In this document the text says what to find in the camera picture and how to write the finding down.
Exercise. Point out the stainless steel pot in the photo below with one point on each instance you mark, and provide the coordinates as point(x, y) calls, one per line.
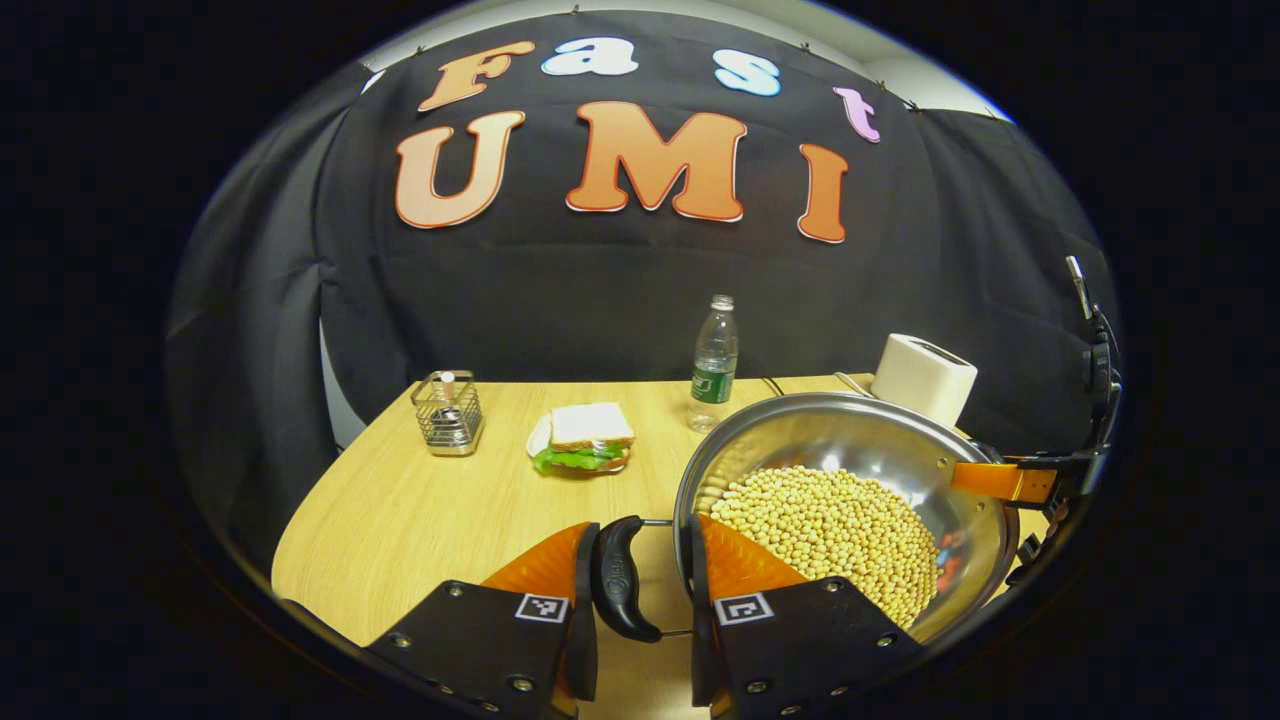
point(850, 430)

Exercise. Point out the toast sandwich with lettuce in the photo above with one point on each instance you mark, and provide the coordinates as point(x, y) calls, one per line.
point(590, 430)

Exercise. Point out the pink stick in holder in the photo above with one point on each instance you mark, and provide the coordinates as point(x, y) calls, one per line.
point(448, 385)

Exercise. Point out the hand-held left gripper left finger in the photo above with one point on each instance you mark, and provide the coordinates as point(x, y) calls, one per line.
point(583, 620)

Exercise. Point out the black backdrop cloth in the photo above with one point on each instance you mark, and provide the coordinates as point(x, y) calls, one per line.
point(620, 290)

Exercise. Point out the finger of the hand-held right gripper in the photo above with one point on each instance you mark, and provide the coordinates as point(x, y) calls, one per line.
point(1000, 481)

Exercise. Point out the clear plastic water bottle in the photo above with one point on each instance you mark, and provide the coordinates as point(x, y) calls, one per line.
point(714, 360)

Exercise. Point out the white toaster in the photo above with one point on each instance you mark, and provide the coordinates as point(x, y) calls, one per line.
point(925, 378)

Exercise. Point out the pile of yellow soybeans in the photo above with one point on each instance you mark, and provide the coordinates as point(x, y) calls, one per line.
point(830, 530)

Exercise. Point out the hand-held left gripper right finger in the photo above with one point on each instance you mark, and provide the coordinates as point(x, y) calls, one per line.
point(702, 620)

